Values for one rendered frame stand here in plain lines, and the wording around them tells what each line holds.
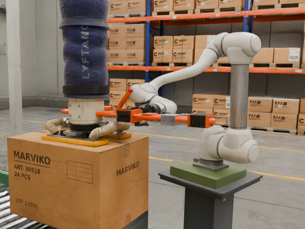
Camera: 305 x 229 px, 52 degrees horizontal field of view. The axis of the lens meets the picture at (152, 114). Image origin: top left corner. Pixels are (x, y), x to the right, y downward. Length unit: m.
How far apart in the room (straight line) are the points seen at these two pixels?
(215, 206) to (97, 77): 1.09
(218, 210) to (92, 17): 1.37
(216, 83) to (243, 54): 8.13
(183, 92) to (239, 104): 8.42
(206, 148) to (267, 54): 6.57
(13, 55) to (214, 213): 3.46
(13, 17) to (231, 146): 3.56
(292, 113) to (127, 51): 4.82
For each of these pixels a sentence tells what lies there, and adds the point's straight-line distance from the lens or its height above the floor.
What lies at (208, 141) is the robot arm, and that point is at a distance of 2.01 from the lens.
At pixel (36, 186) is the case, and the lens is 1.64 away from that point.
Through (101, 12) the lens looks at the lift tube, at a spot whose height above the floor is 1.67.
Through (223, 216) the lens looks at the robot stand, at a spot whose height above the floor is 0.50.
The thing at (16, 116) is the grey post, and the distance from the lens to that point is 4.68.
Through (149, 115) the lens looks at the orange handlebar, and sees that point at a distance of 1.36.
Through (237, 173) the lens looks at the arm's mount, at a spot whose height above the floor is 0.79.
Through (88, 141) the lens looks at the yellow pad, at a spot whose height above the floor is 1.09.
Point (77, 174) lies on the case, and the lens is 1.43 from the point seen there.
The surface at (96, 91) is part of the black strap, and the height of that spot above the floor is 1.31.
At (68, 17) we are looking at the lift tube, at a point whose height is 1.64.
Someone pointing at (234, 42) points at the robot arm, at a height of 1.58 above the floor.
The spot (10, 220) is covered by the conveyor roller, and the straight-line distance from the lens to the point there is 2.09.
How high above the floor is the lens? 1.39
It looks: 7 degrees down
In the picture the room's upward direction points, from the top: 1 degrees clockwise
